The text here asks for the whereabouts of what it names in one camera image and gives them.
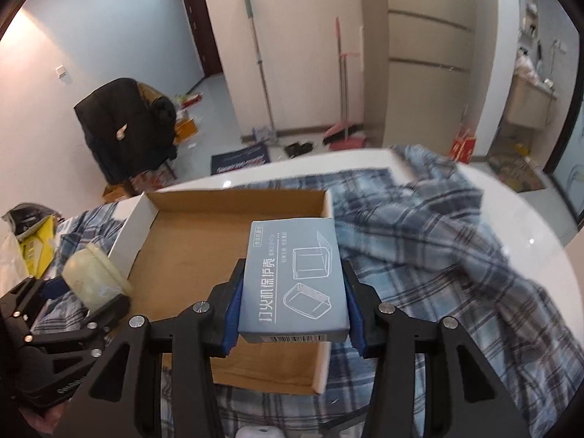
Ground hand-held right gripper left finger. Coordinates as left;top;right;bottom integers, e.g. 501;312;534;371
57;259;249;438

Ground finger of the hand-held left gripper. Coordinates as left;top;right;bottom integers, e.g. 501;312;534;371
25;293;132;366
0;276;49;344

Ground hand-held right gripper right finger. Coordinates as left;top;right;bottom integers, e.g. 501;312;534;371
340;260;532;438

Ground cream round container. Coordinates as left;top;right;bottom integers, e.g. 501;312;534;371
61;244;133;313

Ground blue-grey printed carton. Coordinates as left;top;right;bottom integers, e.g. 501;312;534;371
237;218;351;344

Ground shallow cardboard box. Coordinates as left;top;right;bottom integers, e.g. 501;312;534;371
108;188;336;395

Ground white plastic bag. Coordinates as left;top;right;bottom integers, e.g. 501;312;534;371
0;233;29;293

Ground yellow bag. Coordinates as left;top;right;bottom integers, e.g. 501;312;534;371
18;216;58;279

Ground dark grey bag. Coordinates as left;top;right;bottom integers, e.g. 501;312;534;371
2;201;60;238

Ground blue plaid cloth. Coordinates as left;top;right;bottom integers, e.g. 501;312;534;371
27;145;580;438

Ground white round device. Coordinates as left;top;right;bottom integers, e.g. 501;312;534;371
239;425;284;438

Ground dark blue door mat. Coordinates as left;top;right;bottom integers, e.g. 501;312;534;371
211;142;273;175

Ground pink dustpan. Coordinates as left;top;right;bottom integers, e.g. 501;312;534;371
328;52;368;152

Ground orange floor bag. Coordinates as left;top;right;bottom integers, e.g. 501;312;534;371
176;116;200;143

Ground black jacket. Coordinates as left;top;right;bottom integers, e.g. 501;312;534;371
74;78;178;183

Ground red cardboard box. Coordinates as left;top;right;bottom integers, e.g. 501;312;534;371
449;128;477;165

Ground floor clutter pile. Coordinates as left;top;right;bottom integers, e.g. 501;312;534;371
486;143;546;192

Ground glass sliding door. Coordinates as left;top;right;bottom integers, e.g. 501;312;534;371
545;96;584;233

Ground beige low cabinet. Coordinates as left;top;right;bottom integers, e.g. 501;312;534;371
506;73;558;131

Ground dark red door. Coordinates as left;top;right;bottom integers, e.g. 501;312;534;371
179;0;224;78

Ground beige wardrobe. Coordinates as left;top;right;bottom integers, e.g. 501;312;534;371
360;0;477;149

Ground long-handled mop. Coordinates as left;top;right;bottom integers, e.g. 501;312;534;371
241;0;280;145

